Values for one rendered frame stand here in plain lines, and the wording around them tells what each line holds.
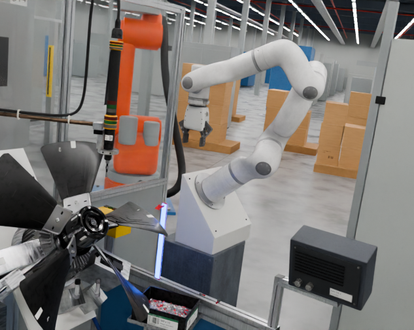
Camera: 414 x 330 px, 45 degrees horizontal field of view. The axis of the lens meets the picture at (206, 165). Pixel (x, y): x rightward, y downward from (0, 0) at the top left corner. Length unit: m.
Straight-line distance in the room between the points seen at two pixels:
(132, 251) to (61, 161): 1.42
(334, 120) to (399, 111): 6.05
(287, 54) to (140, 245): 1.73
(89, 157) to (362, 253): 0.98
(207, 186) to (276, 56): 0.71
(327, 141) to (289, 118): 7.13
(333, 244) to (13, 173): 1.03
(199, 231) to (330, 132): 6.99
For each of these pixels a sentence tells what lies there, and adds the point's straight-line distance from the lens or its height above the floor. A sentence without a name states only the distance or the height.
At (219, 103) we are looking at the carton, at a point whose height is 0.91.
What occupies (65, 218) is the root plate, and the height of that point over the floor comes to 1.23.
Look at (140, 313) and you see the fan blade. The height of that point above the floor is 0.96.
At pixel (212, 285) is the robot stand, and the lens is 2.32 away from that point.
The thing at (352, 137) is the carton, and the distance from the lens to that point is 9.12.
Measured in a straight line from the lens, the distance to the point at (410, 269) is 3.23.
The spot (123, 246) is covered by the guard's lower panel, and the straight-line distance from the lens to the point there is 3.08.
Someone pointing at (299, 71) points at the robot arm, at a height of 1.77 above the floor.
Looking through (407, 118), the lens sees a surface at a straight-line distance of 3.08.
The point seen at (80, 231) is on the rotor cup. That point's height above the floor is 1.20.
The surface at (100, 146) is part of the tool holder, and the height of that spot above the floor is 1.45.
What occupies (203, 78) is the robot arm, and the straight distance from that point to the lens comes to 1.96.
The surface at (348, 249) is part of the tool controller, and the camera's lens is 1.70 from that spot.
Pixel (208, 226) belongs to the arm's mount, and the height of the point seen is 1.05.
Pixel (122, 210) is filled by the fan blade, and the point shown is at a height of 1.18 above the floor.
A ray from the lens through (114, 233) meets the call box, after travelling 2.21.
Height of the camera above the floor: 1.79
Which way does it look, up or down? 12 degrees down
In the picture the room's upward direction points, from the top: 7 degrees clockwise
